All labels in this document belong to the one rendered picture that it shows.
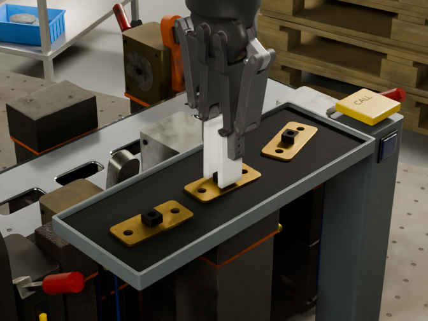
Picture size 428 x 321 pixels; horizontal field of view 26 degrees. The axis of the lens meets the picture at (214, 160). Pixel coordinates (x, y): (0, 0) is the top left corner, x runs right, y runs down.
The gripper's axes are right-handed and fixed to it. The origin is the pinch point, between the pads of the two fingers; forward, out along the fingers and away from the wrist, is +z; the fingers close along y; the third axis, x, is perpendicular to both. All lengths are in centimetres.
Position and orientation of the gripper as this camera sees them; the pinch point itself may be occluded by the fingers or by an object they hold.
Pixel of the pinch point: (222, 150)
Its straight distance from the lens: 99.6
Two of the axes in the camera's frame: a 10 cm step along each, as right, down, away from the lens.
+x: -7.6, 3.4, -5.5
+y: -6.4, -3.9, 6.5
